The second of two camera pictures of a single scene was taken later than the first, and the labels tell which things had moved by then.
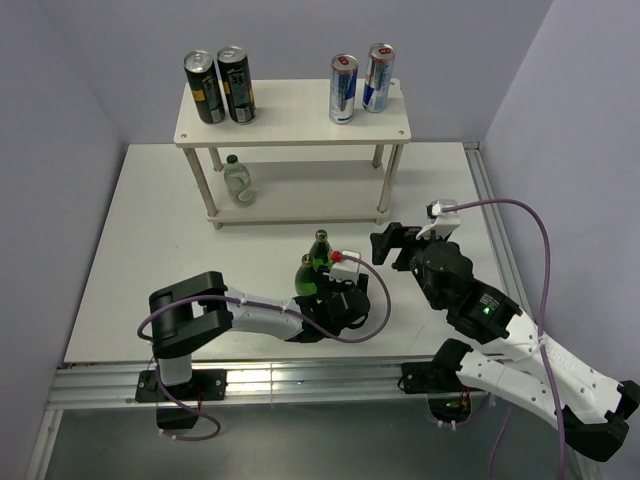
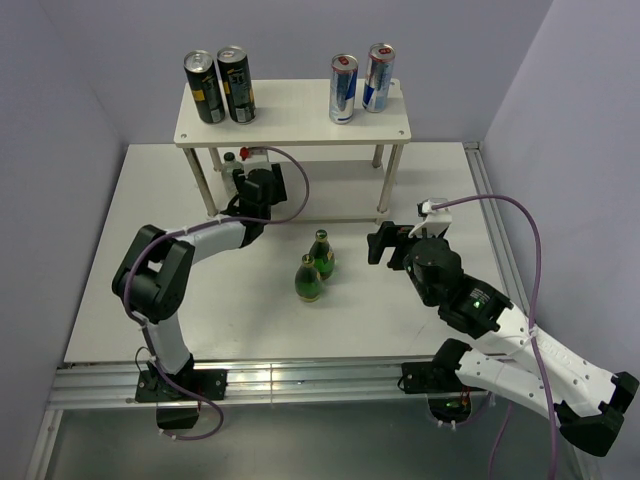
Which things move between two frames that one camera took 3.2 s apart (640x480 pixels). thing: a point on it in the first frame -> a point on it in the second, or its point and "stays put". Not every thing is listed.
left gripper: [324, 283] -> [279, 191]
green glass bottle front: [305, 277] stays put
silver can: [378, 77] stays put
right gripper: [392, 236] stays put
